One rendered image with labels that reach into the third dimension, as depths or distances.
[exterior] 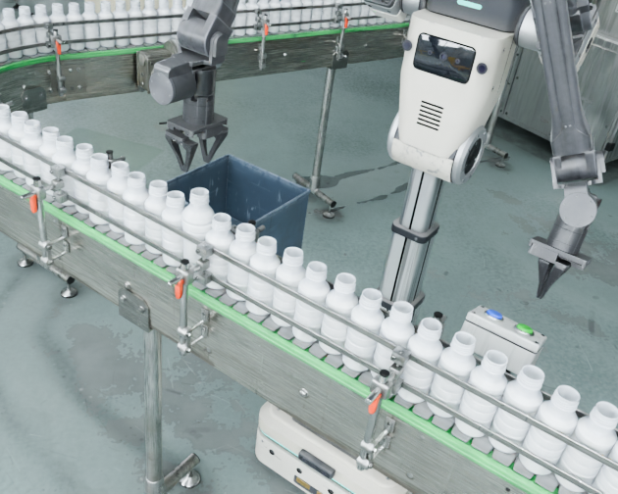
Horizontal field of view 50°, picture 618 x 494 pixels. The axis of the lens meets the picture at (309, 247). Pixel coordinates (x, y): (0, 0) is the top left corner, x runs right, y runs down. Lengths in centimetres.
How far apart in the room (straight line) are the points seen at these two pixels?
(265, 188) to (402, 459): 102
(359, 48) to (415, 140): 182
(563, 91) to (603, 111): 361
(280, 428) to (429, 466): 95
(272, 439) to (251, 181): 83
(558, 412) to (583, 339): 219
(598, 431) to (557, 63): 57
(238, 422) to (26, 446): 71
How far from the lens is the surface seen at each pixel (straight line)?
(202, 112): 125
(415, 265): 188
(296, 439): 214
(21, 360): 277
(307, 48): 325
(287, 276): 126
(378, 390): 113
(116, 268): 159
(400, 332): 118
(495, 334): 127
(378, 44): 355
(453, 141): 165
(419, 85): 165
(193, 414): 250
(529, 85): 505
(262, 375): 140
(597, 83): 477
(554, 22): 112
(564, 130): 119
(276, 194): 200
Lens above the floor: 187
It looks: 33 degrees down
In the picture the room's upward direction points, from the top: 8 degrees clockwise
